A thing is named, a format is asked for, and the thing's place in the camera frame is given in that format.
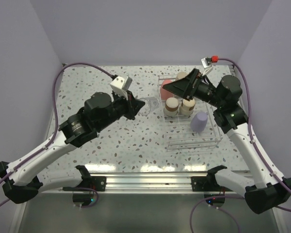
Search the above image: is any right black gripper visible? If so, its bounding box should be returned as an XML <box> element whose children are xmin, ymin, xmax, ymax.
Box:
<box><xmin>163</xmin><ymin>68</ymin><xmax>225</xmax><ymax>109</ymax></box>

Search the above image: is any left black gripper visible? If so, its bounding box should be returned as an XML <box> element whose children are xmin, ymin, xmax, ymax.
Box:
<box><xmin>97</xmin><ymin>89</ymin><xmax>145</xmax><ymax>131</ymax></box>

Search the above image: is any beige plastic cup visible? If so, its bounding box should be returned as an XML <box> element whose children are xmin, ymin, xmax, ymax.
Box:
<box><xmin>175</xmin><ymin>72</ymin><xmax>188</xmax><ymax>81</ymax></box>

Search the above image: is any clear glass cup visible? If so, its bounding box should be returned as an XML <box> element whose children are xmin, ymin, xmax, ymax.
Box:
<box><xmin>139</xmin><ymin>97</ymin><xmax>160</xmax><ymax>116</ymax></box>

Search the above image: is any metal cup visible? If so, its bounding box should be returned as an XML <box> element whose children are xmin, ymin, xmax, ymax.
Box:
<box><xmin>163</xmin><ymin>97</ymin><xmax>179</xmax><ymax>117</ymax></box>
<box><xmin>179</xmin><ymin>99</ymin><xmax>195</xmax><ymax>116</ymax></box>

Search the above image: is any red plastic cup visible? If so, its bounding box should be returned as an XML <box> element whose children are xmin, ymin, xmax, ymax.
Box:
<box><xmin>160</xmin><ymin>79</ymin><xmax>173</xmax><ymax>100</ymax></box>

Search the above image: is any metal cup front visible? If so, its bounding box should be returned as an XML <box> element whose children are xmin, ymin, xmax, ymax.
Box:
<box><xmin>163</xmin><ymin>97</ymin><xmax>179</xmax><ymax>117</ymax></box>

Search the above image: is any purple plastic cup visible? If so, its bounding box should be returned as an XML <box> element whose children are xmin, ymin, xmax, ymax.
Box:
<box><xmin>190</xmin><ymin>111</ymin><xmax>208</xmax><ymax>133</ymax></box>

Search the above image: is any white wire dish rack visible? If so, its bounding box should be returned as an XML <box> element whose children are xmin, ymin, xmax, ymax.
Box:
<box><xmin>158</xmin><ymin>74</ymin><xmax>223</xmax><ymax>151</ymax></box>

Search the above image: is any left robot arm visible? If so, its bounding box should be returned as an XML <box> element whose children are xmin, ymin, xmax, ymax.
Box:
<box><xmin>0</xmin><ymin>92</ymin><xmax>145</xmax><ymax>204</ymax></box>

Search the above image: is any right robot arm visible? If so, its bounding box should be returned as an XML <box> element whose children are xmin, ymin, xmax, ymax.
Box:
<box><xmin>163</xmin><ymin>68</ymin><xmax>291</xmax><ymax>214</ymax></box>

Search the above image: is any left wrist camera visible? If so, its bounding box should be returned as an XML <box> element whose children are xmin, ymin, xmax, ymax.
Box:
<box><xmin>110</xmin><ymin>76</ymin><xmax>132</xmax><ymax>99</ymax></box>

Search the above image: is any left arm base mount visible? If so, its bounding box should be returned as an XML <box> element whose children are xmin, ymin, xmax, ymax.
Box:
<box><xmin>63</xmin><ymin>176</ymin><xmax>107</xmax><ymax>209</ymax></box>

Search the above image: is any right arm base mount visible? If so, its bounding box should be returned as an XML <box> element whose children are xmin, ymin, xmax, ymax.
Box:
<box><xmin>191</xmin><ymin>176</ymin><xmax>226</xmax><ymax>207</ymax></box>

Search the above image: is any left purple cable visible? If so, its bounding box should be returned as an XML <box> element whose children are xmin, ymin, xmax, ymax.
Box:
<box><xmin>0</xmin><ymin>62</ymin><xmax>114</xmax><ymax>214</ymax></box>

